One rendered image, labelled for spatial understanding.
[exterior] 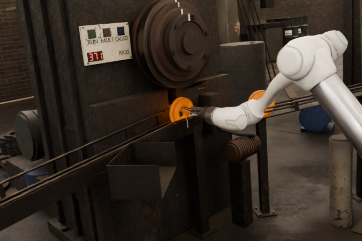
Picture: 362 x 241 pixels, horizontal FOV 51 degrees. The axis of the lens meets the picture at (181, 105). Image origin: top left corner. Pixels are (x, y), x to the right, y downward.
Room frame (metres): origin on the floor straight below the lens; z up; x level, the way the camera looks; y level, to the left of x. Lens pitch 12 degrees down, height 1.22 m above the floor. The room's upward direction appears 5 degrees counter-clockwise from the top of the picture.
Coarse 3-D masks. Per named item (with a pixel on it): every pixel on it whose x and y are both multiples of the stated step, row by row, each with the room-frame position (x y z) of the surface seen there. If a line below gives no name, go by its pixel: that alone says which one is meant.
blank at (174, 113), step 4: (176, 100) 1.97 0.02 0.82; (180, 100) 1.97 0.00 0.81; (184, 100) 1.99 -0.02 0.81; (188, 100) 2.00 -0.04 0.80; (172, 104) 1.96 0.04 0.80; (176, 104) 1.95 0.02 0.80; (180, 104) 1.97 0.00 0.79; (184, 104) 1.99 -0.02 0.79; (188, 104) 2.00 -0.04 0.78; (192, 104) 2.03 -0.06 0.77; (172, 108) 1.94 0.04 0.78; (176, 108) 1.95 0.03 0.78; (172, 112) 1.93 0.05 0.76; (176, 112) 1.94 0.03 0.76; (172, 116) 1.93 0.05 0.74; (176, 116) 1.94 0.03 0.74; (184, 116) 2.00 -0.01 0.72; (188, 116) 2.00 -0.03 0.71; (172, 120) 1.95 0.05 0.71
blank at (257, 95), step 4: (256, 92) 2.18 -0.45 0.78; (260, 92) 2.18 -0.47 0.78; (264, 92) 2.18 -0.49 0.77; (252, 96) 2.18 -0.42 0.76; (256, 96) 2.18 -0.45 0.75; (260, 96) 2.18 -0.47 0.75; (248, 100) 2.20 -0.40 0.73; (272, 104) 2.18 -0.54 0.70; (272, 108) 2.18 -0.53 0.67; (268, 112) 2.18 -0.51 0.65
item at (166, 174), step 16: (128, 144) 1.58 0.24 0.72; (144, 144) 1.59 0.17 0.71; (160, 144) 1.57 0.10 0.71; (112, 160) 1.40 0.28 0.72; (128, 160) 1.56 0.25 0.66; (144, 160) 1.59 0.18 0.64; (160, 160) 1.57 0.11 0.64; (176, 160) 1.56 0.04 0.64; (112, 176) 1.35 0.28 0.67; (128, 176) 1.33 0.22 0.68; (144, 176) 1.32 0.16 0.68; (160, 176) 1.48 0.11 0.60; (112, 192) 1.35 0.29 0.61; (128, 192) 1.33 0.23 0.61; (144, 192) 1.32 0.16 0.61; (160, 192) 1.30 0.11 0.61; (144, 208) 1.45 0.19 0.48; (160, 208) 1.49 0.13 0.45; (144, 224) 1.45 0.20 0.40; (160, 224) 1.47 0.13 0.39; (160, 240) 1.45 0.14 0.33
